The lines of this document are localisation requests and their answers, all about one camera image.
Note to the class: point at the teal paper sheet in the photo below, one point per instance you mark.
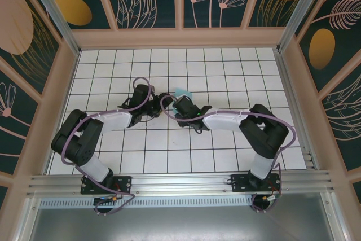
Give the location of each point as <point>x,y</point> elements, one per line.
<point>183,92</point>

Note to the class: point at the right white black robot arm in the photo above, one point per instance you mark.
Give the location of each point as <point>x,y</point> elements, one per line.
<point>265,136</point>

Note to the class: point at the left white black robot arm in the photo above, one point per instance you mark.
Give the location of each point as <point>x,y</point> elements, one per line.
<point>79,139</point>

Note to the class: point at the grey metal sheet panel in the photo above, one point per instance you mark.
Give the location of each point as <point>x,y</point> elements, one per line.
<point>180,227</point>

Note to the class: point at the small black circuit board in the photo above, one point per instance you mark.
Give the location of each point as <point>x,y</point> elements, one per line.
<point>103,200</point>

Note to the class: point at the long aluminium mounting rail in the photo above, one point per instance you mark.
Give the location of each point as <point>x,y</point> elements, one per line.
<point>180,184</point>

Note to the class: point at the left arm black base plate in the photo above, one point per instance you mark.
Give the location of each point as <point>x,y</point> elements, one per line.
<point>125,184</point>

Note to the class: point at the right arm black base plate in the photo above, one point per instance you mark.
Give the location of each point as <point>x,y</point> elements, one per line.
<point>239,184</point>

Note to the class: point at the aluminium side rail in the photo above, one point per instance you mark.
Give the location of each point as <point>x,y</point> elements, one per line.
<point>287,83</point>

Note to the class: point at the aluminium corner post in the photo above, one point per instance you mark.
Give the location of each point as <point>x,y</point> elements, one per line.
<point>50,6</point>
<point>301,6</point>

